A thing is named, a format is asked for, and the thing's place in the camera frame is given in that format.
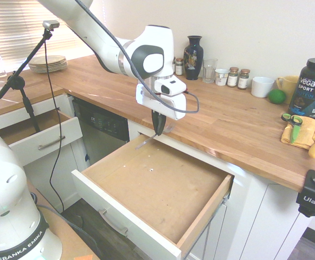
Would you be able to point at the yellow folded cloth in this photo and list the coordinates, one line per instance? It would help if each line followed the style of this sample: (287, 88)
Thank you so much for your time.
(305, 135)

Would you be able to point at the white window blinds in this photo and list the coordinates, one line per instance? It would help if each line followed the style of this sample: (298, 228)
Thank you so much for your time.
(11, 27)

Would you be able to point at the white base cabinet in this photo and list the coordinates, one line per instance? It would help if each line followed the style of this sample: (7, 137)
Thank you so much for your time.
(254, 205)

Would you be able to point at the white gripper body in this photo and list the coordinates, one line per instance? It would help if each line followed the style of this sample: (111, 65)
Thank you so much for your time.
(170, 105)

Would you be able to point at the pale spice jar brown lid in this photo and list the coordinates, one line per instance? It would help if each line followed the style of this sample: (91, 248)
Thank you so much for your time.
(243, 80)

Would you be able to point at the grey camera on stand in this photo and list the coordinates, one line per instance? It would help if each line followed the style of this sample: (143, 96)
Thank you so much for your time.
(51, 24)

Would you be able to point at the large open wooden drawer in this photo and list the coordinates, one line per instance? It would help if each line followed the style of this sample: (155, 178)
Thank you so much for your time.
(157, 189)

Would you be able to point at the small white labelled cup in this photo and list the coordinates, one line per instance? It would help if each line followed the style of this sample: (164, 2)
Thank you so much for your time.
(221, 78)

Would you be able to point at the clear faceted glass tumbler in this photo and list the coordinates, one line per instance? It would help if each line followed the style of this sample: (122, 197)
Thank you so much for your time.
(209, 71)

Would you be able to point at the black Vega protein tub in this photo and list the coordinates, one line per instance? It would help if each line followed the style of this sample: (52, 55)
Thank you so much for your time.
(309, 92)

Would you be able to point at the small open wooden drawer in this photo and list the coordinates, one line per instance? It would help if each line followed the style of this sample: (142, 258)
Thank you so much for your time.
(52, 132)

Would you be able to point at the silver metal fork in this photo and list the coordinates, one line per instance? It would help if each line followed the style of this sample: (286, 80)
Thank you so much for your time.
(146, 141)

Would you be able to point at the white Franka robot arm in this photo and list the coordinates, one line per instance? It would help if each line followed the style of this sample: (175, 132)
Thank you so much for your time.
(105, 46)

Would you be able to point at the black Ulanzi camera clamp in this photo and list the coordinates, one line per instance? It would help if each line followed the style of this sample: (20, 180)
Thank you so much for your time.
(313, 195)

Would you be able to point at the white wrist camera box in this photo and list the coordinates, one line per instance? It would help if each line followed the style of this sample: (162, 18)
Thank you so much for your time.
(170, 86)

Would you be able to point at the green lime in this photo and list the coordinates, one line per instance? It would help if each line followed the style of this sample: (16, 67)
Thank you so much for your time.
(277, 96)

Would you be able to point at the green spice jar brown lid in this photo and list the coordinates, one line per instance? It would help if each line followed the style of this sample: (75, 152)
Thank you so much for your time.
(232, 78)

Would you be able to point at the black steel dishwasher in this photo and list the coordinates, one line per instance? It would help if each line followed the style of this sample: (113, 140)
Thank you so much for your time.
(103, 130)

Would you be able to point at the black camera boom stand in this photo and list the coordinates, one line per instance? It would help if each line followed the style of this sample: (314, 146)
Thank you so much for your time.
(13, 80)

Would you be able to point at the yellow ceramic mug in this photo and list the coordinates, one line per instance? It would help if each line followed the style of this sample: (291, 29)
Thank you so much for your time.
(290, 86)

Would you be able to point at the small spice jar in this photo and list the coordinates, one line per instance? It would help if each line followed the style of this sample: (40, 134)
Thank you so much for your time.
(179, 67)

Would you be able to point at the dark blue floral vase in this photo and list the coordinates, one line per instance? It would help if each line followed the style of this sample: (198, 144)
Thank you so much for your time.
(193, 59)

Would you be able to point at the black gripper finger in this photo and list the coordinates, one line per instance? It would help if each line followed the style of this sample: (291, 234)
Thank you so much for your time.
(162, 123)
(156, 122)

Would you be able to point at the white mug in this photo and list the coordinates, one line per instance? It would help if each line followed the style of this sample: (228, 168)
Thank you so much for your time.
(262, 87)

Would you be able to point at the stack of beige plates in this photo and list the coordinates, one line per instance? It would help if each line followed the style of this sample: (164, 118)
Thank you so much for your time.
(48, 65)

